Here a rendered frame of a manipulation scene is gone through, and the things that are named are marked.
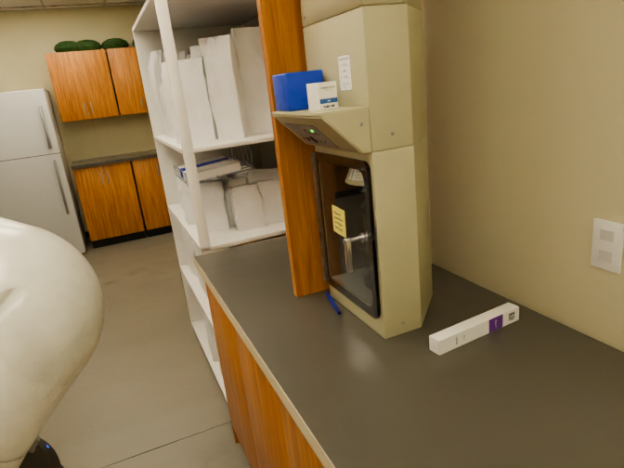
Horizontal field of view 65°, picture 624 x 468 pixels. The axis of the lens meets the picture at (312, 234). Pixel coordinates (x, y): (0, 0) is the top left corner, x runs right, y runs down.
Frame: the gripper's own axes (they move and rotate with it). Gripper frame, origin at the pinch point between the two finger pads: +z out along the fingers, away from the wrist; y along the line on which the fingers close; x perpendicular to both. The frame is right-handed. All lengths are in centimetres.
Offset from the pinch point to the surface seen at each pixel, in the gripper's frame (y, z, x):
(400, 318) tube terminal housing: 26, 57, 53
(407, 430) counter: 37, 31, 31
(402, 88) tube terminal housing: -9, 28, 85
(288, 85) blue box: -32, 39, 73
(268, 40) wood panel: -48, 47, 84
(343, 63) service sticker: -24, 31, 82
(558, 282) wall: 50, 50, 86
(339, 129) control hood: -13, 28, 68
